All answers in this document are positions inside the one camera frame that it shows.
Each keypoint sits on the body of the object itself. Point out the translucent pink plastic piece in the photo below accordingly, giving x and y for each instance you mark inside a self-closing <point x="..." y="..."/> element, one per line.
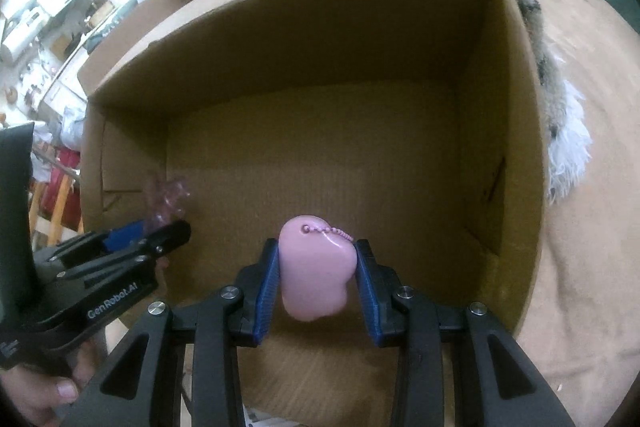
<point x="165" y="207"/>

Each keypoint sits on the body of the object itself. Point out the cluttered white shelf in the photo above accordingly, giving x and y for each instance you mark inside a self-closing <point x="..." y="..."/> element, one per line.
<point x="30" y="32"/>

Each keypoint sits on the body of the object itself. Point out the grey white faux fur throw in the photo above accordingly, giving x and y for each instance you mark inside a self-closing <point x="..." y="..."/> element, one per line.
<point x="560" y="122"/>

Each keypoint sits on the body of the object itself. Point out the cardboard box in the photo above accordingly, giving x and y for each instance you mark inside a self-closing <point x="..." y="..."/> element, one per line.
<point x="325" y="132"/>

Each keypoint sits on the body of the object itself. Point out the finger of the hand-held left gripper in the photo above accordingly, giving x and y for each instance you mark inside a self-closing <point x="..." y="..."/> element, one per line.
<point x="170" y="237"/>
<point x="125" y="237"/>

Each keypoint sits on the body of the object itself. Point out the red wooden chair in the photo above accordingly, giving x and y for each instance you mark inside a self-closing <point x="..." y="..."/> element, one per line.
<point x="62" y="202"/>

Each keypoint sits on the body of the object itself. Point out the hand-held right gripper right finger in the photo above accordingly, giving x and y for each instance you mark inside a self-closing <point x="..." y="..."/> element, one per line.
<point x="371" y="302"/>

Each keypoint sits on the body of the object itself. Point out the person's left hand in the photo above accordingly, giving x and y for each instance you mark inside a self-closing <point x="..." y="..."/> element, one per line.
<point x="60" y="387"/>

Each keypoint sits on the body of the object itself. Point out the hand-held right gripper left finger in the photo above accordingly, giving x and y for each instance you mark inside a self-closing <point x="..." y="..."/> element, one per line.
<point x="265" y="297"/>

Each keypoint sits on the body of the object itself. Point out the beige blanket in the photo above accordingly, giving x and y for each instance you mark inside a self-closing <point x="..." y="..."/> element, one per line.
<point x="590" y="282"/>

